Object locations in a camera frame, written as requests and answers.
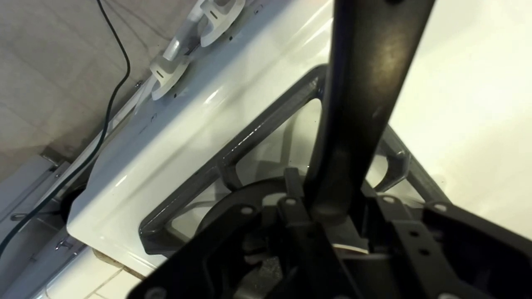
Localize white stove knob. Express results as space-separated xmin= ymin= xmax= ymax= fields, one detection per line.
xmin=189 ymin=0 xmax=246 ymax=48
xmin=148 ymin=38 xmax=192 ymax=102

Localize black pot with long handle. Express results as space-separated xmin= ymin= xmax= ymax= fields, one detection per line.
xmin=196 ymin=0 xmax=437 ymax=262

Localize black power cable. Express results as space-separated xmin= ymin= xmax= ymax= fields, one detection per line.
xmin=0 ymin=0 xmax=133 ymax=259

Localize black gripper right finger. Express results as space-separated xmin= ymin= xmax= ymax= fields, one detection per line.
xmin=359 ymin=184 xmax=532 ymax=299

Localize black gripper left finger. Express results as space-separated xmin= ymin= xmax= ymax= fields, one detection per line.
xmin=128 ymin=167 xmax=362 ymax=299

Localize black cast iron stove grate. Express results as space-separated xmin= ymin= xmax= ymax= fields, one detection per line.
xmin=138 ymin=63 xmax=453 ymax=257

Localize white gas stove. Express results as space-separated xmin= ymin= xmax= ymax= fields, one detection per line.
xmin=51 ymin=0 xmax=532 ymax=279

